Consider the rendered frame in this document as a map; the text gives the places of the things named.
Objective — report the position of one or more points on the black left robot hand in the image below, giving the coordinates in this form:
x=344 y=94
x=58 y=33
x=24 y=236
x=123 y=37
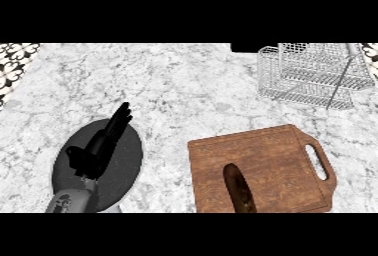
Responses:
x=100 y=146

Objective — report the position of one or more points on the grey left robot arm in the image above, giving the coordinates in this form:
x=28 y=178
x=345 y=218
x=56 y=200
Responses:
x=71 y=199

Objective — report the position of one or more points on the brown wooden cutting board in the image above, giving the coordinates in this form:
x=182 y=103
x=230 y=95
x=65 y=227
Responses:
x=275 y=166

